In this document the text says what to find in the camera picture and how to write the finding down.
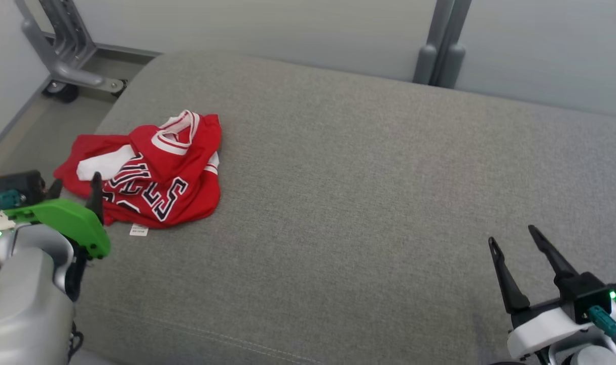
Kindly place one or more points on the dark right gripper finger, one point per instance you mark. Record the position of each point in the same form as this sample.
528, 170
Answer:
508, 284
553, 258

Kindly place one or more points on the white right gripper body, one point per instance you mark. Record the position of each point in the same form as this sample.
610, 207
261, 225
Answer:
546, 329

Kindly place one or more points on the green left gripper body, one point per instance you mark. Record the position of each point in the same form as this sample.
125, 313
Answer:
69, 218

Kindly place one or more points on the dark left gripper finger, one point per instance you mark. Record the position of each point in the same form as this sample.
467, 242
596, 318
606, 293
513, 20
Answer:
95, 197
55, 188

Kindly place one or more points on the red Bulls jersey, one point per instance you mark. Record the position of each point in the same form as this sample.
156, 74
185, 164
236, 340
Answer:
196, 203

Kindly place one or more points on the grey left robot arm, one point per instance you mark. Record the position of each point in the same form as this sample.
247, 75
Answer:
24, 304

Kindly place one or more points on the black caster wheel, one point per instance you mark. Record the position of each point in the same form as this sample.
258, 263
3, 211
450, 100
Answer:
60, 91

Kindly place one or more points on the grey fabric sofa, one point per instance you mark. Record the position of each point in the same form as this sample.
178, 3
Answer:
363, 203

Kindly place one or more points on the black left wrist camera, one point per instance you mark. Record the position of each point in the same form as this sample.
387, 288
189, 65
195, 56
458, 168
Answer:
21, 183

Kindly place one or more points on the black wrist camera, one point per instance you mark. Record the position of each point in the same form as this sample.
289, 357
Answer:
21, 183
594, 291

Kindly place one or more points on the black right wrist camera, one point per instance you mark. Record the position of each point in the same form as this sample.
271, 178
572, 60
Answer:
594, 291

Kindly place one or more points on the grey metal wheeled frame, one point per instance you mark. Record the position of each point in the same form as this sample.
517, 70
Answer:
64, 50

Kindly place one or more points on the grey partition post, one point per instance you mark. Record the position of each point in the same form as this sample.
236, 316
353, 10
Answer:
442, 45

